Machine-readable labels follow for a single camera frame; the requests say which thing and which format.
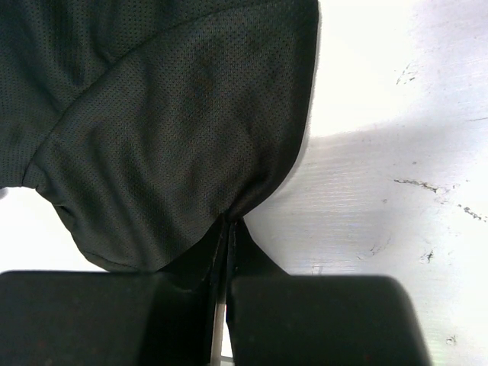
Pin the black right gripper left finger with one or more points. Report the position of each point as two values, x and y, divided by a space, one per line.
168 317

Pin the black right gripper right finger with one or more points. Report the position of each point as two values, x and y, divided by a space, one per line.
276 318

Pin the black t-shirt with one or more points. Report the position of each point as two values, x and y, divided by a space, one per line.
145 122

